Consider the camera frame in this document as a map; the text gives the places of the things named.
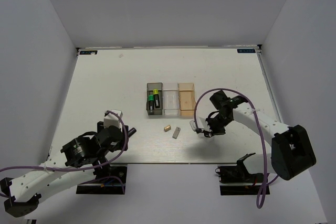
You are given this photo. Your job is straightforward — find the green cap highlighter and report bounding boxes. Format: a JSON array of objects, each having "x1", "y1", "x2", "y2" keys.
[{"x1": 148, "y1": 94, "x2": 155, "y2": 111}]

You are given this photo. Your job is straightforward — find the yellow cap highlighter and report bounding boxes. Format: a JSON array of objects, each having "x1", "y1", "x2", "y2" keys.
[{"x1": 153, "y1": 89, "x2": 160, "y2": 108}]

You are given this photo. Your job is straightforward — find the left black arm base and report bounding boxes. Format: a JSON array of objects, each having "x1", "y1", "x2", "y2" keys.
[{"x1": 76, "y1": 164, "x2": 128, "y2": 196}]

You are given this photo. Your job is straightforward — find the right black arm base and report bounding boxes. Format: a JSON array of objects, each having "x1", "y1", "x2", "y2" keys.
[{"x1": 215, "y1": 153, "x2": 264, "y2": 196}]

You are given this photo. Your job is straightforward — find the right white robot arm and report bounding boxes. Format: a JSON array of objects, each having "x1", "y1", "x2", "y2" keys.
[{"x1": 204, "y1": 90, "x2": 317, "y2": 182}]

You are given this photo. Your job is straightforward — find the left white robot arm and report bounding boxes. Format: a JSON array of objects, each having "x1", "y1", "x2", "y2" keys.
[{"x1": 1, "y1": 122, "x2": 136, "y2": 218}]

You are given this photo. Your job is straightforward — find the grey eraser block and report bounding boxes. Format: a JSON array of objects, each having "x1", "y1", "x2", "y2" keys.
[{"x1": 172, "y1": 127, "x2": 181, "y2": 139}]

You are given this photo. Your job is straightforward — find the tan eraser block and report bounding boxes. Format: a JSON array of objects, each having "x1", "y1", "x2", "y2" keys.
[{"x1": 164, "y1": 125, "x2": 171, "y2": 132}]

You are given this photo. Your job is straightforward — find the orange plastic bin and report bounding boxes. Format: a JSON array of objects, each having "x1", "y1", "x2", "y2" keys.
[{"x1": 178, "y1": 83, "x2": 196, "y2": 118}]

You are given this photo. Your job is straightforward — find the dark grey plastic bin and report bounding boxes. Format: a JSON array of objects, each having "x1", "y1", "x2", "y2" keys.
[{"x1": 146, "y1": 82, "x2": 163, "y2": 116}]

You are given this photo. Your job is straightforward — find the clear plastic bin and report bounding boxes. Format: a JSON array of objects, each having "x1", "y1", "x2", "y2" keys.
[{"x1": 163, "y1": 83, "x2": 180, "y2": 118}]

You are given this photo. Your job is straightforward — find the right blue corner label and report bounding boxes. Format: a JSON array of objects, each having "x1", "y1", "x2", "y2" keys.
[{"x1": 237, "y1": 48, "x2": 256, "y2": 54}]

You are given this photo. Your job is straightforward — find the blue corner label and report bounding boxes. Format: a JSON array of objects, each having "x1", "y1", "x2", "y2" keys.
[
  {"x1": 79, "y1": 50, "x2": 98, "y2": 55},
  {"x1": 237, "y1": 48, "x2": 256, "y2": 54}
]

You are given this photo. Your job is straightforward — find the left blue corner label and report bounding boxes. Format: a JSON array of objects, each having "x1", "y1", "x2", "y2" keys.
[{"x1": 79, "y1": 50, "x2": 98, "y2": 55}]

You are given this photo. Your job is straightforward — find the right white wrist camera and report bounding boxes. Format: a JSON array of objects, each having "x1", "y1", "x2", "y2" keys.
[{"x1": 190, "y1": 116, "x2": 209, "y2": 134}]

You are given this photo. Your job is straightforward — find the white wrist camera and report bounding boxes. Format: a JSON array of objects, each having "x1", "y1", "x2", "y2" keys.
[
  {"x1": 103, "y1": 110, "x2": 123, "y2": 129},
  {"x1": 190, "y1": 116, "x2": 209, "y2": 134}
]

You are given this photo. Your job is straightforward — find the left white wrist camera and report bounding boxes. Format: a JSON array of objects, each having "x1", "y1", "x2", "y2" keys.
[{"x1": 103, "y1": 110, "x2": 123, "y2": 129}]

